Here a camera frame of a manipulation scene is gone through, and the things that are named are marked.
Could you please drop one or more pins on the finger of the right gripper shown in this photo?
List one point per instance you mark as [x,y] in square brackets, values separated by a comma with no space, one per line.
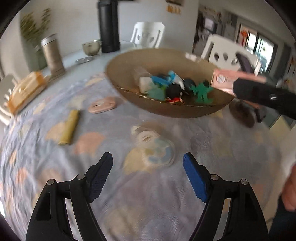
[263,94]

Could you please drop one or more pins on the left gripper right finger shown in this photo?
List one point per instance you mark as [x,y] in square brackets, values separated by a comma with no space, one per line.
[198,176]

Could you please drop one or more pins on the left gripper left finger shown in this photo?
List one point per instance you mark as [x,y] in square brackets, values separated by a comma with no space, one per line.
[97,176]

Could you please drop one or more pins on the clear round plastic pack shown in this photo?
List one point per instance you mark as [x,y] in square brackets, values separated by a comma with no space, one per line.
[155,150]

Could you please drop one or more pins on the yellow lighter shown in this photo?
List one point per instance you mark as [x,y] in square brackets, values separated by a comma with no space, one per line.
[69,127]

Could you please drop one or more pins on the pink rectangular box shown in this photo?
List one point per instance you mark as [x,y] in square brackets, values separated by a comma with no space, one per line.
[223,79]

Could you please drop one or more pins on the pink oval case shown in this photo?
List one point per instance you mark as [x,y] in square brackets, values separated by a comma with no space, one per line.
[102,105]

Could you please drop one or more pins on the small red figure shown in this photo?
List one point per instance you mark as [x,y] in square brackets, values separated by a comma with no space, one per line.
[174,100]

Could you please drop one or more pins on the blue USB stick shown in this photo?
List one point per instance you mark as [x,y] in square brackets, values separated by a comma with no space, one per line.
[160,81]

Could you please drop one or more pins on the black-haired doll figure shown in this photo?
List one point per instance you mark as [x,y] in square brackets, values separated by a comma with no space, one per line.
[176,91]

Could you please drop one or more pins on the white Anker charger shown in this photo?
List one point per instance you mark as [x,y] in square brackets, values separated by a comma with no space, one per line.
[145,84]

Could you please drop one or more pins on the phone on right gripper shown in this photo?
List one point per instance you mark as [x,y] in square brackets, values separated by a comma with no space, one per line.
[244,62]

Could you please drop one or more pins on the patterned blue tablecloth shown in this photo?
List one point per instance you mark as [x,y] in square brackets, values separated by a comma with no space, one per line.
[136,202]

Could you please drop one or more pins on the right white chair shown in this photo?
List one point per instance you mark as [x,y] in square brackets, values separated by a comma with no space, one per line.
[222,52]

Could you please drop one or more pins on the white chair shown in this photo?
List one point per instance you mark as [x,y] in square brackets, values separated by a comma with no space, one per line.
[6,87]
[148,34]
[222,52]

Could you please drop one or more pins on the amber ribbed glass bowl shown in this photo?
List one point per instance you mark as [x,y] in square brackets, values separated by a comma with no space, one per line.
[125,70]

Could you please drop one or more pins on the orange tissue pack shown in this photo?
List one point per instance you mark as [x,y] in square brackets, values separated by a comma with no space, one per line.
[26,90]

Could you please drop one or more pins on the small glass ashtray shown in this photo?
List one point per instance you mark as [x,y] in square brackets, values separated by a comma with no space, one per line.
[84,60]

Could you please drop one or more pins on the left white chair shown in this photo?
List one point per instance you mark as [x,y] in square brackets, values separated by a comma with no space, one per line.
[6,87]

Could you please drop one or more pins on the glass cup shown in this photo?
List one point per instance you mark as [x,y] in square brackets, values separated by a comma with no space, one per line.
[91,48]

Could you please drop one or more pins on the gold thermos flask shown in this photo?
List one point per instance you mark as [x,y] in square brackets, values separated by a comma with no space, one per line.
[52,55]

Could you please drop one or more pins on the far white chair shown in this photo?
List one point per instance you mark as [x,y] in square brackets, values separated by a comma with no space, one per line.
[148,34]

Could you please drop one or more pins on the vase with dried flowers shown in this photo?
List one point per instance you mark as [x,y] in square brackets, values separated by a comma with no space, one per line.
[31,31]

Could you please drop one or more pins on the tall black thermos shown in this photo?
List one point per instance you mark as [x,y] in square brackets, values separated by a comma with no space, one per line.
[108,26]

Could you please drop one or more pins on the window with dark frame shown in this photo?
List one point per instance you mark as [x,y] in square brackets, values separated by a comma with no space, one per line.
[257,44]

